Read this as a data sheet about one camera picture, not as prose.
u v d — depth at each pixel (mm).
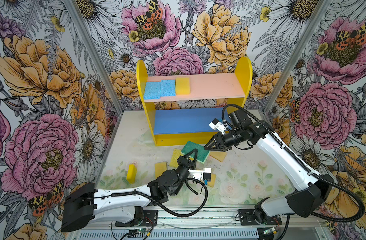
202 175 588
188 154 656
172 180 508
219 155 960
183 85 746
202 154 652
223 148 615
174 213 539
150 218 733
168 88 740
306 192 391
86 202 471
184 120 980
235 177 878
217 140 626
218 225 730
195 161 624
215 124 673
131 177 829
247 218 739
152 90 730
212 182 851
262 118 1220
